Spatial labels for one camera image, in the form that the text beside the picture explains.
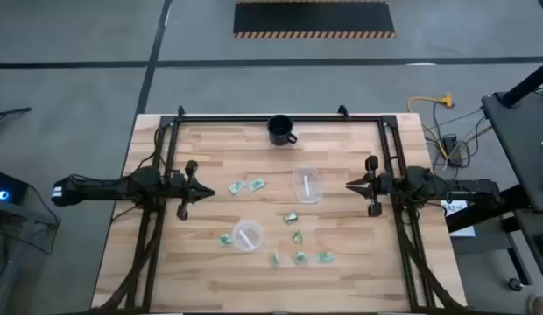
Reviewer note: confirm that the person's shoe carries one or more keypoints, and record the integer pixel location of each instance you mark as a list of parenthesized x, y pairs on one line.
[(539, 304)]

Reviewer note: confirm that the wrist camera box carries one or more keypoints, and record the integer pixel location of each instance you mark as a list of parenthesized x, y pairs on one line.
[(385, 180), (179, 179)]

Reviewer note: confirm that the black enamel mug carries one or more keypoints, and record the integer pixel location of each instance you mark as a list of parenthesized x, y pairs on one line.
[(280, 131)]

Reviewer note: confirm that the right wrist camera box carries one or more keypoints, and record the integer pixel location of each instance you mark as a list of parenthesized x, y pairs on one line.
[(385, 180)]

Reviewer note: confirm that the black computer with blue light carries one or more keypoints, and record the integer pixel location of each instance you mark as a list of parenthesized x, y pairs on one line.
[(9, 188)]

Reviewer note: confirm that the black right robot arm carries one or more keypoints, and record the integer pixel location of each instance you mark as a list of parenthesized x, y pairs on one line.
[(468, 188)]

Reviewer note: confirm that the grey metal stand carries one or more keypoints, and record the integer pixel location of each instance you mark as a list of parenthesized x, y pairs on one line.
[(17, 219)]

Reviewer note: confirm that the black hazard-striped floor mat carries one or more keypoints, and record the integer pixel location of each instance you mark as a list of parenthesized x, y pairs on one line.
[(313, 17)]

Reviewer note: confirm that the round clear plastic container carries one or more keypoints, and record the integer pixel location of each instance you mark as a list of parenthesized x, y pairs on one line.
[(254, 232)]

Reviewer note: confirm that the black tripod leg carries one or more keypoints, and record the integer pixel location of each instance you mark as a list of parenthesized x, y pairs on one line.
[(11, 111)]

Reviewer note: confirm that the white paper sheet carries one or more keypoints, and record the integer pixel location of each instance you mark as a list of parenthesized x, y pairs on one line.
[(455, 207)]

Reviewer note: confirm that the black caster wheel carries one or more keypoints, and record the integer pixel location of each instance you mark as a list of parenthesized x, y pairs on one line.
[(514, 284)]

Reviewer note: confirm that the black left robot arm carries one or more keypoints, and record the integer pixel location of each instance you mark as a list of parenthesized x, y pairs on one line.
[(100, 189)]

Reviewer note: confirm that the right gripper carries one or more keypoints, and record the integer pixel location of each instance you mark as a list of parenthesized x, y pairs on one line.
[(374, 186)]

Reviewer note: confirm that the black table leg frame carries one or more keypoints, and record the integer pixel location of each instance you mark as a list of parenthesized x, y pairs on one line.
[(519, 262)]

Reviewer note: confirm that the black power strip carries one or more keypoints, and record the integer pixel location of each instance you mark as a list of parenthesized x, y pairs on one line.
[(451, 146)]

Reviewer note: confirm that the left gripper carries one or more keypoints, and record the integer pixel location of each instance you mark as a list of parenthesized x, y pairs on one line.
[(189, 192)]

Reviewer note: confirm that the black metal table frame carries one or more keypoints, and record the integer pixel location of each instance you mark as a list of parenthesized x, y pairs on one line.
[(324, 118)]

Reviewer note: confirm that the black diagonal pole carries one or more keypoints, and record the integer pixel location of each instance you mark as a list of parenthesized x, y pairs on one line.
[(527, 83)]

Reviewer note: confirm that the green tea packet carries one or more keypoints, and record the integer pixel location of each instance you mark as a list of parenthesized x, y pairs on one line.
[(225, 239), (275, 259), (291, 217), (237, 187), (324, 257), (256, 184), (300, 258), (297, 237)]

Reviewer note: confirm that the rectangular clear plastic container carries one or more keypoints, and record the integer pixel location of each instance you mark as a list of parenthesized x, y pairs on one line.
[(306, 197)]

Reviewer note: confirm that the black metal table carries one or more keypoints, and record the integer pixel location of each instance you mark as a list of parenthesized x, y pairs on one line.
[(521, 144)]

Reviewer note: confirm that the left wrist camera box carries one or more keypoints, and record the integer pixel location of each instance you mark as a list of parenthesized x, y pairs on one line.
[(179, 179)]

